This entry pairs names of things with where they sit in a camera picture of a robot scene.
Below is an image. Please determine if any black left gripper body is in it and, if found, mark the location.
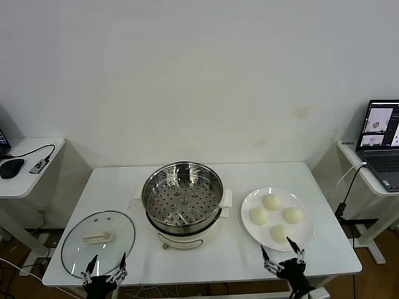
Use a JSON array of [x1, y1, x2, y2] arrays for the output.
[[82, 275, 121, 299]]

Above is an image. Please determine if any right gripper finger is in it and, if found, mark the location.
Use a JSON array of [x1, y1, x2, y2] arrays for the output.
[[286, 235, 305, 265], [261, 245, 283, 275]]

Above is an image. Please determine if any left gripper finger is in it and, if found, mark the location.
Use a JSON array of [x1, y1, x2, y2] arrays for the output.
[[80, 254, 99, 286], [105, 252, 129, 285]]

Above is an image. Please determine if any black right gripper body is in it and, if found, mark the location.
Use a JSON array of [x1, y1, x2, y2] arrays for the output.
[[276, 257, 312, 293]]

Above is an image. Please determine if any white steamed baozi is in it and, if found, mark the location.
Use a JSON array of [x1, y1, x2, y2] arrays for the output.
[[249, 207, 269, 225], [282, 207, 304, 225], [269, 224, 292, 244], [262, 194, 283, 212]]

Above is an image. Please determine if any glass lid with white handle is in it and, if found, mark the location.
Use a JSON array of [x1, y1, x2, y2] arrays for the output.
[[60, 210, 137, 279]]

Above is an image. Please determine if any stainless steel steamer basket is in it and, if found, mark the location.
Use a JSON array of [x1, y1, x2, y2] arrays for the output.
[[142, 161, 224, 234]]

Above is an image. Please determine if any white round plate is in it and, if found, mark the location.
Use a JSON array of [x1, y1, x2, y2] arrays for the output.
[[240, 186, 315, 252]]

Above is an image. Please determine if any white electric cooker pot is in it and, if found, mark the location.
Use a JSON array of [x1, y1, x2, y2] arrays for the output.
[[133, 186, 234, 250]]

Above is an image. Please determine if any white side table with laptop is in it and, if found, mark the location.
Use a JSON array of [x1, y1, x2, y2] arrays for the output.
[[336, 138, 399, 265]]

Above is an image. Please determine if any white side table with mouse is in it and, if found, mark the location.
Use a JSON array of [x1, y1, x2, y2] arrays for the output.
[[0, 136, 66, 277]]

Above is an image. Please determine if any grey usb hub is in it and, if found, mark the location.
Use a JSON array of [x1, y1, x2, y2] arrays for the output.
[[28, 157, 50, 174]]

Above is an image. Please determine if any grey open laptop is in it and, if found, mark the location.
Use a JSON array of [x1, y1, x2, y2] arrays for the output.
[[355, 98, 399, 192]]

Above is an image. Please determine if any black computer mouse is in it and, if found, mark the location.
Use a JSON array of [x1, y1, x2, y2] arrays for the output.
[[0, 158, 25, 180]]

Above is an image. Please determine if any dark screen device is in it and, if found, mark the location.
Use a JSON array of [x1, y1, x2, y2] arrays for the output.
[[0, 126, 12, 156]]

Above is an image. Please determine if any white table frame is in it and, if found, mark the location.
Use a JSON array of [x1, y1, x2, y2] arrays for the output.
[[71, 273, 331, 299]]

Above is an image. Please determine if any black cable with adapter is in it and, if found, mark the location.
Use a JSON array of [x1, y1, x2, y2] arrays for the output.
[[335, 163, 370, 225]]

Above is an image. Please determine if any white laptop cable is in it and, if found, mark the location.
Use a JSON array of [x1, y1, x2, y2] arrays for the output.
[[336, 161, 368, 189]]

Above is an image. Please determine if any black usb hub cable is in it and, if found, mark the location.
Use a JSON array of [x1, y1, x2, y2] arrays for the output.
[[0, 143, 56, 163]]

